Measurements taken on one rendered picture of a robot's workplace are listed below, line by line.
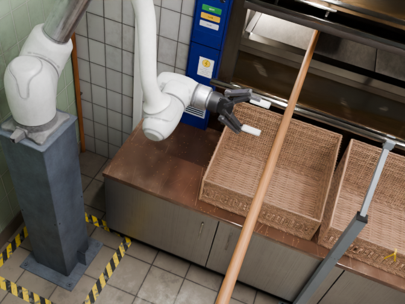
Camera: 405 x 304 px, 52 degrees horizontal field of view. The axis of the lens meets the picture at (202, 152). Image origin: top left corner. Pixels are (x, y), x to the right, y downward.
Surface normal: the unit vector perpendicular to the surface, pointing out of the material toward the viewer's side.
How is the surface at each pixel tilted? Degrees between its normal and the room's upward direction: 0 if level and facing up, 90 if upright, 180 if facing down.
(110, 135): 90
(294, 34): 0
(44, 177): 90
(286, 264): 90
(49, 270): 0
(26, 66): 6
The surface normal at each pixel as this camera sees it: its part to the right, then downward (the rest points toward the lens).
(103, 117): -0.34, 0.65
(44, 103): 0.80, 0.49
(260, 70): -0.27, 0.38
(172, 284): 0.14, -0.68
